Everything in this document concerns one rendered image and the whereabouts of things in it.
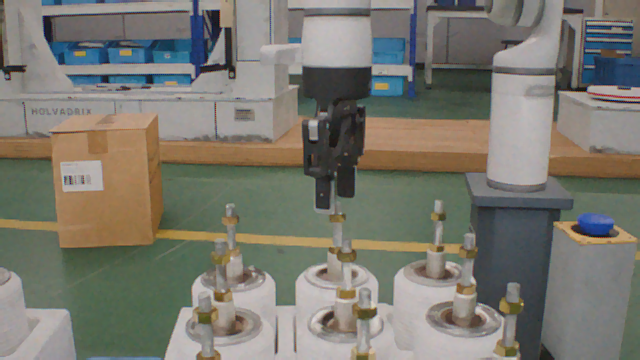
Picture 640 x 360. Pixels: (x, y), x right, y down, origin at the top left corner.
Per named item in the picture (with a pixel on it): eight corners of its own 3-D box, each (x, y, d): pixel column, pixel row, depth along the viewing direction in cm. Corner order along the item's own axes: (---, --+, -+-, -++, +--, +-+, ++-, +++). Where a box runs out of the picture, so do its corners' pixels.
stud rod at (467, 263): (460, 309, 59) (466, 236, 57) (457, 305, 60) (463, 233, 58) (470, 308, 59) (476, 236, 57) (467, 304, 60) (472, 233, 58)
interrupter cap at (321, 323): (298, 341, 56) (298, 334, 56) (316, 306, 63) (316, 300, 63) (378, 350, 55) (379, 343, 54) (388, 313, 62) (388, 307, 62)
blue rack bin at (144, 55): (130, 61, 575) (129, 39, 570) (167, 61, 570) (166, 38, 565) (106, 64, 527) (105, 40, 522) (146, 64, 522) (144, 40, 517)
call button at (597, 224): (570, 229, 68) (572, 212, 68) (601, 228, 68) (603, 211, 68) (586, 241, 64) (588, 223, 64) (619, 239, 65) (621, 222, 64)
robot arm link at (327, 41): (290, 62, 71) (290, 8, 70) (382, 64, 67) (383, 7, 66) (254, 66, 63) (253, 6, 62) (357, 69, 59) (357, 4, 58)
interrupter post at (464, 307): (454, 328, 58) (457, 297, 58) (448, 317, 61) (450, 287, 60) (478, 327, 59) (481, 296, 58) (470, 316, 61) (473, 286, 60)
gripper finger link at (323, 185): (319, 160, 64) (319, 206, 65) (308, 165, 61) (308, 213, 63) (332, 161, 64) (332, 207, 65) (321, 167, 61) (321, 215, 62)
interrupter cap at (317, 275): (303, 292, 67) (303, 286, 67) (305, 266, 74) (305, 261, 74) (371, 292, 67) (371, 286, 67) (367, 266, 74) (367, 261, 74)
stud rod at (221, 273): (229, 315, 58) (226, 241, 56) (219, 316, 57) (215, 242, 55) (227, 311, 59) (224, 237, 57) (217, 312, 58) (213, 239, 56)
